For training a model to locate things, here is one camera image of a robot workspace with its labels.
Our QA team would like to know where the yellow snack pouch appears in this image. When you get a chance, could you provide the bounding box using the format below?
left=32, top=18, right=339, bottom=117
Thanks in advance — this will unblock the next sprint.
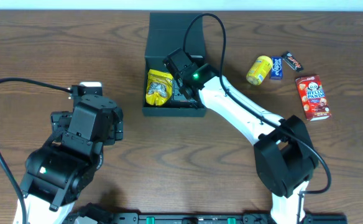
left=145, top=69, right=173, bottom=106

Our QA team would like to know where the black gift box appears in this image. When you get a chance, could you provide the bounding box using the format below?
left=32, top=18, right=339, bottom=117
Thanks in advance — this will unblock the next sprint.
left=142, top=12, right=206, bottom=117

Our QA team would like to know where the yellow candy canister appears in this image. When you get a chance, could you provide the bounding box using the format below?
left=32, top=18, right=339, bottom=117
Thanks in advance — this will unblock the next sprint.
left=246, top=55, right=273, bottom=85

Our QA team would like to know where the red Hello Panda box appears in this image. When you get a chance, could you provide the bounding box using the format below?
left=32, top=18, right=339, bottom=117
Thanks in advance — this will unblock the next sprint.
left=295, top=75, right=331, bottom=121

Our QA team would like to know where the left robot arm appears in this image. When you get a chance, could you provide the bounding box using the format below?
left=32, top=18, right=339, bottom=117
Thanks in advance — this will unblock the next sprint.
left=14, top=95, right=123, bottom=223

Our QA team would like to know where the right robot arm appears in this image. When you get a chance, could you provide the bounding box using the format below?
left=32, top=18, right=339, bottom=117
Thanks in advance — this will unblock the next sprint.
left=163, top=49, right=319, bottom=223

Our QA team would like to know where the blue Eclipse mint tin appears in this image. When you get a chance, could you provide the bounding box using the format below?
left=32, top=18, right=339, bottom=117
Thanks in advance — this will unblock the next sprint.
left=270, top=57, right=283, bottom=80

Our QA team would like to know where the black Mars candy bar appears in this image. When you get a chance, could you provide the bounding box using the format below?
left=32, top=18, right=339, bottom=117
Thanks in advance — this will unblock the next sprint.
left=282, top=52, right=304, bottom=72

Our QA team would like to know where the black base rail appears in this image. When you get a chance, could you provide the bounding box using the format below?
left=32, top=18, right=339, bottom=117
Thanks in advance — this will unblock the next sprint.
left=63, top=203, right=347, bottom=224

